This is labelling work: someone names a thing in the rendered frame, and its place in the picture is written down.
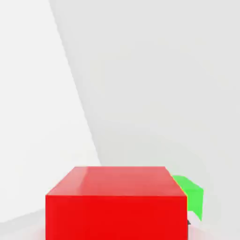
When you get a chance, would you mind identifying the small red cube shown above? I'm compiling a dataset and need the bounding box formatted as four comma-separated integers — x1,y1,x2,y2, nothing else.
45,165,188,240

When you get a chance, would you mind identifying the small green cube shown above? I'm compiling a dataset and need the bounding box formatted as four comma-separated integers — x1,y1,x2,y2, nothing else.
171,174,204,222

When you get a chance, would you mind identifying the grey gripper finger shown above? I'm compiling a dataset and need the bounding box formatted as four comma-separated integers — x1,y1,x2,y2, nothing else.
187,210,205,240

